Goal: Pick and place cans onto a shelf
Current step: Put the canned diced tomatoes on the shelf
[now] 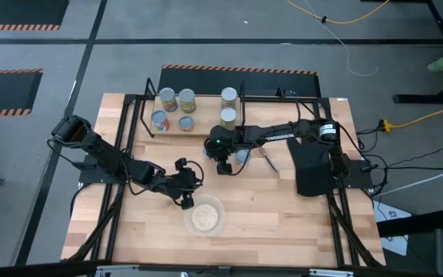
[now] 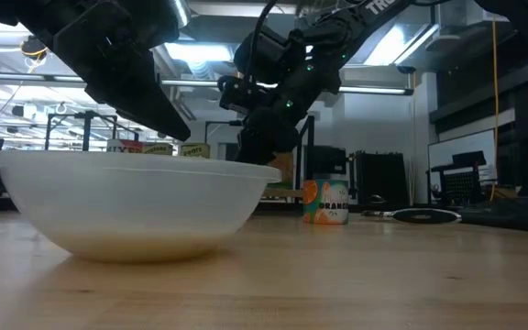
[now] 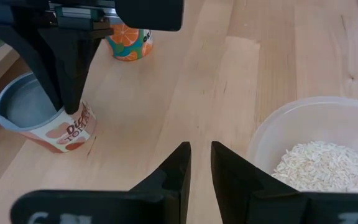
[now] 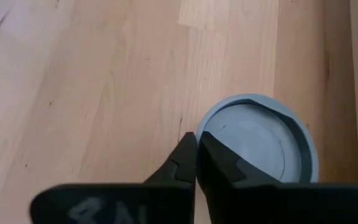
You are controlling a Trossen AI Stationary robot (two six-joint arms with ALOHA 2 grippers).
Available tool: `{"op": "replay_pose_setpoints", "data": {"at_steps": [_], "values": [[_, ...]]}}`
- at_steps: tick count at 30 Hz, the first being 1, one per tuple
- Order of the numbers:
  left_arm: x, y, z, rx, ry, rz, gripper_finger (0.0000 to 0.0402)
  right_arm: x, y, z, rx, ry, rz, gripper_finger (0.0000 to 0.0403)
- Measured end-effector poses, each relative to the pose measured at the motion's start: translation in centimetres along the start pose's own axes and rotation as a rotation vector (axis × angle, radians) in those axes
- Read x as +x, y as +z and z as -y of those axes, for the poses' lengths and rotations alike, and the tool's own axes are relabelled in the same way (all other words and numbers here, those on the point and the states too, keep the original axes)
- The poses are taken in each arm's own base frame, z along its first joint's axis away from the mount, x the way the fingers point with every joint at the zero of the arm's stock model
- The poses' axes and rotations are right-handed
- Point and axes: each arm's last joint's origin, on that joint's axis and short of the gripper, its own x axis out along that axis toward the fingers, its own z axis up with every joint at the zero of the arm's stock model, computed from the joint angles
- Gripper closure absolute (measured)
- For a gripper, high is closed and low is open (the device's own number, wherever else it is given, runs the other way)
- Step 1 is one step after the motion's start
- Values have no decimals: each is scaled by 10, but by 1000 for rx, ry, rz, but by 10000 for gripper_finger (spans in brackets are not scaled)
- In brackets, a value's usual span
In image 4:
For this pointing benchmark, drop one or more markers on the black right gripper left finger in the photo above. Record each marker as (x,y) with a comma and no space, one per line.
(135,202)

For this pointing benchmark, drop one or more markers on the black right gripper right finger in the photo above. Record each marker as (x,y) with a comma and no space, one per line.
(259,202)

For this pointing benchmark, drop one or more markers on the short teal orange-print can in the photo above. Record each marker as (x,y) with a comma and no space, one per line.
(259,137)

